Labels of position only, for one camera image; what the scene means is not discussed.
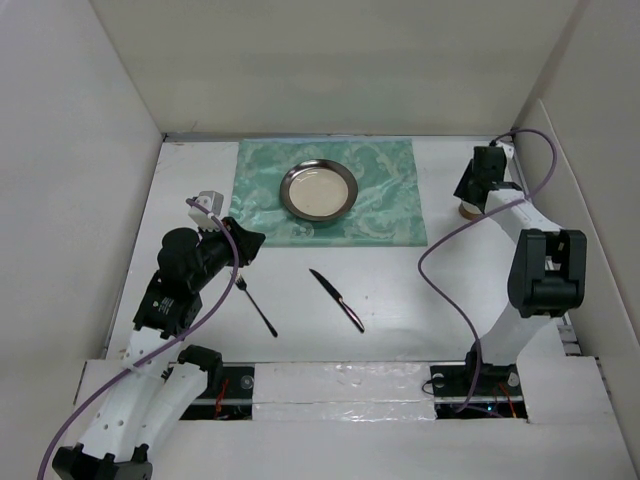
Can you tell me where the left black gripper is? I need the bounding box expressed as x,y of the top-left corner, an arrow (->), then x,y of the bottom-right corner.
189,216 -> 264,291

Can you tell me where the round plate with dark rim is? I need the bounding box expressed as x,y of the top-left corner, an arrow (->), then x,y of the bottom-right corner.
279,159 -> 359,222

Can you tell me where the green patterned cloth placemat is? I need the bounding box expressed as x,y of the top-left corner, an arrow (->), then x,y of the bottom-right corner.
229,139 -> 427,247

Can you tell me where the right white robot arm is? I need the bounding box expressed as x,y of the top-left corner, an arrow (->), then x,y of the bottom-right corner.
454,144 -> 587,394

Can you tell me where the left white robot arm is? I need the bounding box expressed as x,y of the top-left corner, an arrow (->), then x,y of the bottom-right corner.
52,216 -> 266,479

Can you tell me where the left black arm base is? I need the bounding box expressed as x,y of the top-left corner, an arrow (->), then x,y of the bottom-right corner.
181,364 -> 255,421

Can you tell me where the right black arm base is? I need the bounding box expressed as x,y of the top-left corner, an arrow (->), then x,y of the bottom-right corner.
422,362 -> 528,420

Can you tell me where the metal cup with white band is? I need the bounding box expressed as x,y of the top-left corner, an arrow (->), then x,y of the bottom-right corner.
458,201 -> 483,221

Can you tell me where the black metal fork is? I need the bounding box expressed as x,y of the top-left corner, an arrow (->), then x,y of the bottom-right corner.
234,273 -> 279,338

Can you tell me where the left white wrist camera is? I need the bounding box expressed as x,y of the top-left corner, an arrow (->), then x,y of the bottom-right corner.
187,190 -> 224,232

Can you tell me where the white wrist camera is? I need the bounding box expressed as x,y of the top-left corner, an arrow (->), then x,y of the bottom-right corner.
491,141 -> 515,162
187,190 -> 224,232

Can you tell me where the aluminium table edge rail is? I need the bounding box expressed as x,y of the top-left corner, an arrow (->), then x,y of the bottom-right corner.
502,133 -> 581,356

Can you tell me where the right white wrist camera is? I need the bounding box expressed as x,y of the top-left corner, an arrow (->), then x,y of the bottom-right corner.
491,141 -> 515,162

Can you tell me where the black handled table knife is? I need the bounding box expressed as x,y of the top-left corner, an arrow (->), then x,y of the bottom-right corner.
310,269 -> 365,334

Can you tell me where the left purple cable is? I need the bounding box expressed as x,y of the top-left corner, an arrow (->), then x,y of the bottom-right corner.
37,197 -> 241,480

